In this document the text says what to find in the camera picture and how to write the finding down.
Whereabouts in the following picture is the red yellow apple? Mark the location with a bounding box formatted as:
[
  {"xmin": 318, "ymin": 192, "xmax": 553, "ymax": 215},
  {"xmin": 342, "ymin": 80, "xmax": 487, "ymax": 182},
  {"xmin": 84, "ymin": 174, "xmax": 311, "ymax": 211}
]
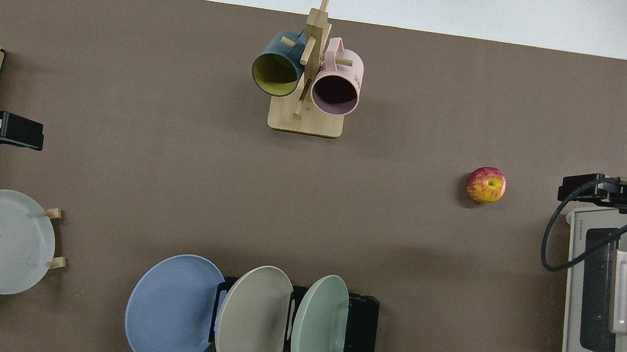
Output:
[{"xmin": 464, "ymin": 164, "xmax": 509, "ymax": 207}]

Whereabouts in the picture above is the blue plate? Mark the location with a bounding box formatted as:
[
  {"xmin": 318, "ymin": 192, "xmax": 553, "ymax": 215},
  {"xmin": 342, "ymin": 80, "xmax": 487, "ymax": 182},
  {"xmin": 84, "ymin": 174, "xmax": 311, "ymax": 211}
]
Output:
[{"xmin": 121, "ymin": 247, "xmax": 229, "ymax": 352}]

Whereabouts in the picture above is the wooden plate stand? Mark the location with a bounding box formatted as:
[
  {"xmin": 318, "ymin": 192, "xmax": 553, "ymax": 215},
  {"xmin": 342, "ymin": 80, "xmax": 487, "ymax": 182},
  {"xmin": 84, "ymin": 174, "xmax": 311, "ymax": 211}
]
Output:
[{"xmin": 0, "ymin": 200, "xmax": 73, "ymax": 296}]

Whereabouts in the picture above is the grey plate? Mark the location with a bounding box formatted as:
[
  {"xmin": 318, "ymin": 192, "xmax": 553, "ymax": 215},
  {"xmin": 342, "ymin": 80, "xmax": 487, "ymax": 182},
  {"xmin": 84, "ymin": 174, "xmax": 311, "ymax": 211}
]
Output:
[{"xmin": 0, "ymin": 189, "xmax": 62, "ymax": 301}]

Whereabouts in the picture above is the black dish rack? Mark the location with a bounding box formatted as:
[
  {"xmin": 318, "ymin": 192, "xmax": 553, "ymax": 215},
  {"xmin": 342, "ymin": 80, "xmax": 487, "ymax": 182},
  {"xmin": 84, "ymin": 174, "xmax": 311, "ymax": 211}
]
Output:
[{"xmin": 208, "ymin": 275, "xmax": 382, "ymax": 352}]

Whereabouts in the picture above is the pale green plate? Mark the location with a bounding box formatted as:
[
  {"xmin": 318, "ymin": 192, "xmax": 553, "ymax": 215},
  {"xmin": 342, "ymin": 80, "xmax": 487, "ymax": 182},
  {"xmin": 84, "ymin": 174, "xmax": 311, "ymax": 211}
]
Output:
[{"xmin": 289, "ymin": 270, "xmax": 354, "ymax": 352}]

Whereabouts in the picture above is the beige plate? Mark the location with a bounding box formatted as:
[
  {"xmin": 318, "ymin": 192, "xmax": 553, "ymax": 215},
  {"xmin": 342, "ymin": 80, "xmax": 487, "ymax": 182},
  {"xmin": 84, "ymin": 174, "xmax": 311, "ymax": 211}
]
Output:
[{"xmin": 211, "ymin": 259, "xmax": 297, "ymax": 352}]

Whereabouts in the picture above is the brown table cloth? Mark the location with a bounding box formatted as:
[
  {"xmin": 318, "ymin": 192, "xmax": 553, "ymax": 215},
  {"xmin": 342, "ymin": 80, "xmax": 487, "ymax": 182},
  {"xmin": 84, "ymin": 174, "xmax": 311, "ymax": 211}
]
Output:
[{"xmin": 0, "ymin": 0, "xmax": 627, "ymax": 352}]

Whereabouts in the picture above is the dark blue cup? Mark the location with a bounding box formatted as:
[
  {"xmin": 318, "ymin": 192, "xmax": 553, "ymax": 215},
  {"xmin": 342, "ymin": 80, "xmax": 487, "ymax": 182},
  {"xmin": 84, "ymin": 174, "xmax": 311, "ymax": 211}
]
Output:
[{"xmin": 249, "ymin": 25, "xmax": 309, "ymax": 100}]

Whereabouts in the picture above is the pink cup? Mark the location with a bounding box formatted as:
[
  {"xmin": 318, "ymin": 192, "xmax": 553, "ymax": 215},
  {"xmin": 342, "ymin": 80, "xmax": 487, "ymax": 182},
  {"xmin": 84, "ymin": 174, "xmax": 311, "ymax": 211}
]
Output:
[{"xmin": 308, "ymin": 34, "xmax": 368, "ymax": 120}]

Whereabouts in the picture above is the wooden cup stand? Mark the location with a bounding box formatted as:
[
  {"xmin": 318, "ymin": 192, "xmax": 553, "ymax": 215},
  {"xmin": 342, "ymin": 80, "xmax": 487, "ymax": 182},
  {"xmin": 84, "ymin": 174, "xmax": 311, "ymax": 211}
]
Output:
[{"xmin": 266, "ymin": 0, "xmax": 362, "ymax": 140}]

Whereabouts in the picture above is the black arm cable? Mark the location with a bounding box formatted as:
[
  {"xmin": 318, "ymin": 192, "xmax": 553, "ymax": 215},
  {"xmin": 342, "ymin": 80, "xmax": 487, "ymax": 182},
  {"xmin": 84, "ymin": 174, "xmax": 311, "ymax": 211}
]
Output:
[{"xmin": 539, "ymin": 169, "xmax": 627, "ymax": 282}]

